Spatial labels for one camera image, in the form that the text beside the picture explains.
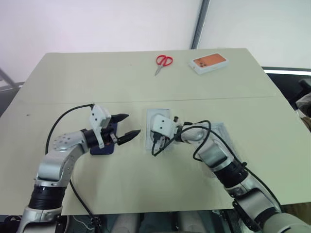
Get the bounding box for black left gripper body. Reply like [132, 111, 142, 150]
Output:
[101, 122, 120, 149]

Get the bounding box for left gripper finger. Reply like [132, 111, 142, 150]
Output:
[111, 113, 129, 127]
[118, 129, 141, 147]

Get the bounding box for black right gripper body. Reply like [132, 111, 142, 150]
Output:
[151, 131, 171, 149]

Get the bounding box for dark blue phone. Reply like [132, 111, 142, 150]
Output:
[89, 122, 115, 156]

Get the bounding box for white open box base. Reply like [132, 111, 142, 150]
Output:
[145, 108, 172, 151]

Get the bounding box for white box with orange phone print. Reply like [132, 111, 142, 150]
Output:
[188, 53, 230, 76]

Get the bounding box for clear plastic bag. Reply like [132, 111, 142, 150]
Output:
[205, 122, 230, 147]

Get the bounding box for black desk with light strip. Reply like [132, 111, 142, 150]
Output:
[261, 65, 311, 115]

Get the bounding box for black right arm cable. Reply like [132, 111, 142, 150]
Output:
[150, 120, 283, 212]

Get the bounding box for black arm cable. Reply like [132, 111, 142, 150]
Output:
[150, 120, 283, 212]
[45, 103, 102, 226]

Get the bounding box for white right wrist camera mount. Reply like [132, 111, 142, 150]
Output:
[152, 114, 178, 139]

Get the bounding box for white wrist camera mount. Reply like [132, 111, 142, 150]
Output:
[88, 104, 112, 149]
[152, 114, 178, 139]

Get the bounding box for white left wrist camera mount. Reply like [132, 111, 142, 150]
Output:
[88, 104, 112, 149]

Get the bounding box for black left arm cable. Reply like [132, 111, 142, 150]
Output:
[45, 103, 102, 226]

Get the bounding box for red handled scissors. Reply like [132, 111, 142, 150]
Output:
[154, 54, 174, 77]

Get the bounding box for grey metal frame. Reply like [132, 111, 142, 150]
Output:
[0, 67, 25, 91]

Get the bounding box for dark metal window post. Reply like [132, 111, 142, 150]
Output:
[189, 0, 211, 50]

